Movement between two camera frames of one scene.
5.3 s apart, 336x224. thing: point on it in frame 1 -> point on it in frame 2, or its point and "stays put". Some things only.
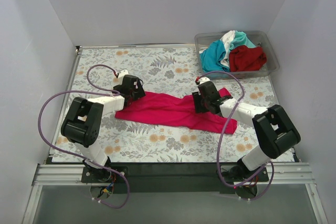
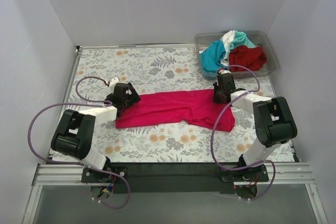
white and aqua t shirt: x=232 y=40 stays put
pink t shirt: x=175 y=108 stays put
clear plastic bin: x=245 y=54 stays put
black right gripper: x=197 y=102 -> x=219 y=97
